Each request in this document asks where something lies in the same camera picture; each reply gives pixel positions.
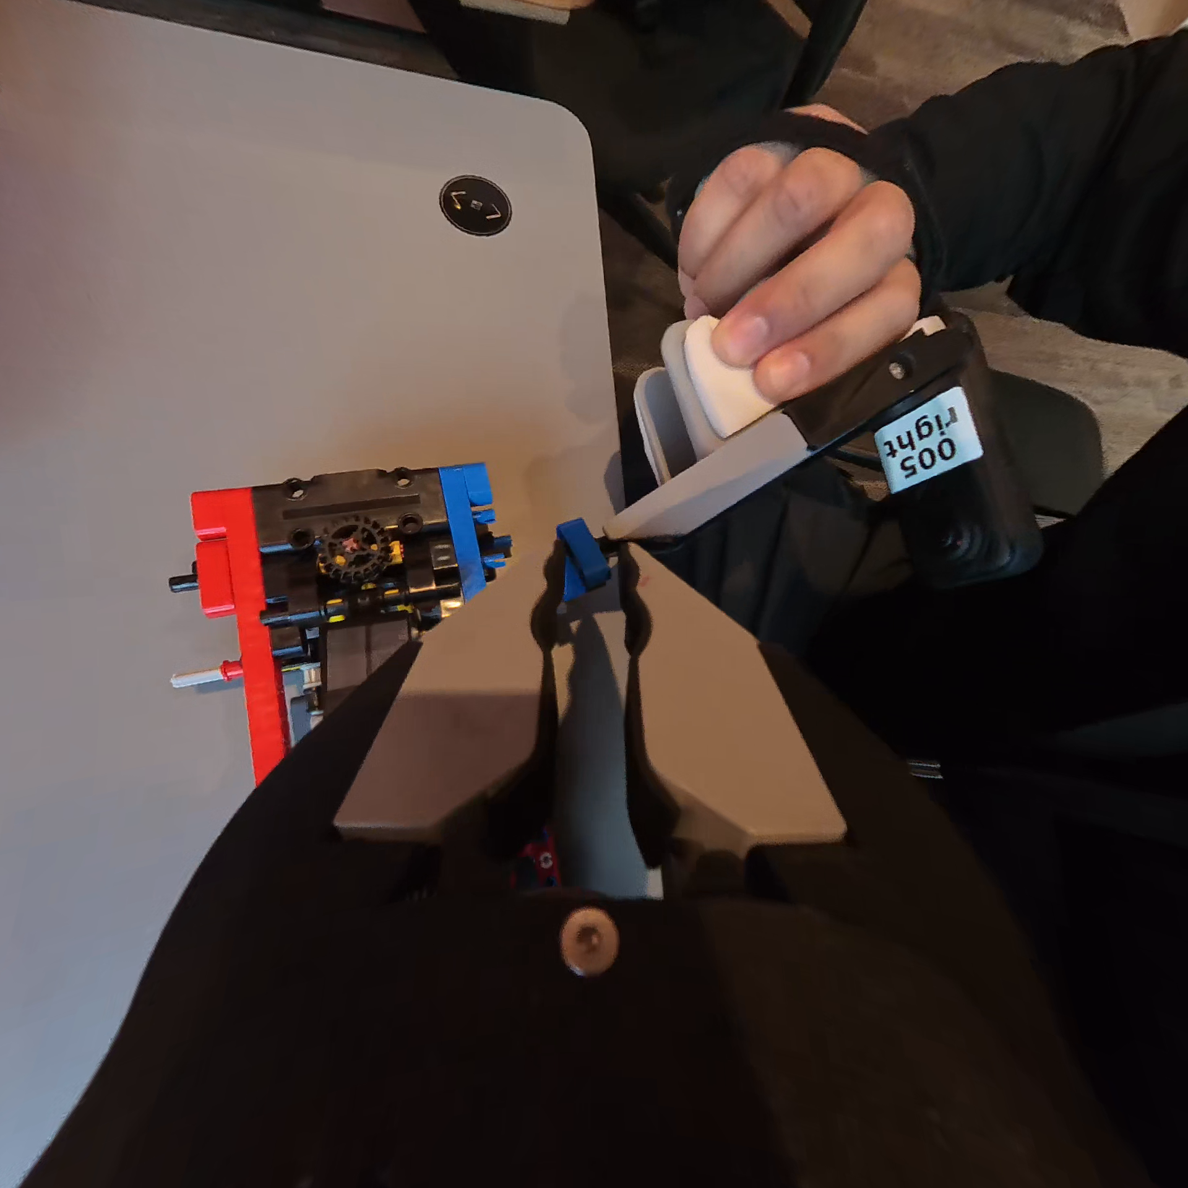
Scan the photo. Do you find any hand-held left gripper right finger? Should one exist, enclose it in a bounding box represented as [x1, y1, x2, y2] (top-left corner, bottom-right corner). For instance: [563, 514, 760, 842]
[619, 544, 849, 872]

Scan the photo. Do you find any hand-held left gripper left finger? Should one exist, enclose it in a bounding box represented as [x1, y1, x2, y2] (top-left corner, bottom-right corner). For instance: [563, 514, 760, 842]
[333, 539, 570, 848]

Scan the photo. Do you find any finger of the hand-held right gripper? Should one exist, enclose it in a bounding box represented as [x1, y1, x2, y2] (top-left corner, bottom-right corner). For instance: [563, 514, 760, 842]
[604, 416, 812, 544]

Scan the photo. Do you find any blue L-shaped toy beam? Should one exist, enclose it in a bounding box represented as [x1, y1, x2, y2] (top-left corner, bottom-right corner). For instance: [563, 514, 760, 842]
[555, 517, 616, 607]

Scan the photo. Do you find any partly built toy car chassis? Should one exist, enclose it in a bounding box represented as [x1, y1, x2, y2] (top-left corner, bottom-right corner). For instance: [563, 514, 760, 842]
[169, 462, 565, 894]

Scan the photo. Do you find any round black desk button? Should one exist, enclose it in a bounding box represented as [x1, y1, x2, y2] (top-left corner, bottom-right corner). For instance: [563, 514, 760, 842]
[439, 173, 515, 238]

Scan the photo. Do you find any person's right hand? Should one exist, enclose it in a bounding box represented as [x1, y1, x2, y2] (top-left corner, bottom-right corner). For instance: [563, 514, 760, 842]
[676, 142, 927, 407]

